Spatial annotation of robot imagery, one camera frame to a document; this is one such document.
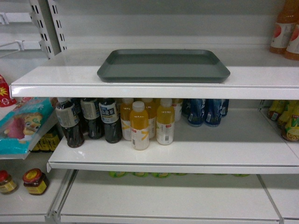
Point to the white metal shelf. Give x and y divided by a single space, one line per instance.
255 74
246 142

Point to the blue drink bottle left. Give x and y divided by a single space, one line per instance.
197 112

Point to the white middle metal shelf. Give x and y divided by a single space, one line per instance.
246 142

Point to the dark tea bottle middle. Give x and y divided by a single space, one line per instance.
91 112

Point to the red-lid sauce jar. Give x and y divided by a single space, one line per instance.
7 184
35 181

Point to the grey rectangular serving tray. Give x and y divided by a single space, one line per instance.
163 66

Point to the dark tea bottle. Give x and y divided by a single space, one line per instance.
91 112
111 120
69 121

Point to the yellow juice bottle back left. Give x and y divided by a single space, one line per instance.
125 109

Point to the orange juice bottle left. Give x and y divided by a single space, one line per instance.
284 27

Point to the dark tea bottle right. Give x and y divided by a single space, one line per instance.
111 120

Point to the teal snack bag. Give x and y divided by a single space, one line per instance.
22 127

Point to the orange juice bottle right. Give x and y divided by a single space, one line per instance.
292 51

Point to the yellow-green drink bottle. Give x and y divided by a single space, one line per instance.
290 131

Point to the white upper metal shelf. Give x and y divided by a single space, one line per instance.
255 74

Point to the red snack bag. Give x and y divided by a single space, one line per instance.
5 99

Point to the red-lid sauce jar left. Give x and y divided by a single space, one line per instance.
7 184

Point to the red-lid sauce jar right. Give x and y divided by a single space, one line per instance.
35 181

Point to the blue drink bottle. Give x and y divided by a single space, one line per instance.
197 112
213 112

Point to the orange juice bottle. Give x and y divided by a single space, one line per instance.
284 27
292 51

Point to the yellow juice bottle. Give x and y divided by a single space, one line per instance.
125 109
139 122
165 122

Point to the yellow juice bottle right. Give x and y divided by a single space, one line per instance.
165 122

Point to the yellow juice bottle front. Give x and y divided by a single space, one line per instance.
139 122

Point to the dark tea bottle left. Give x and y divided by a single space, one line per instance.
69 121

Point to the blue drink bottle right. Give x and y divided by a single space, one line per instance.
213 112

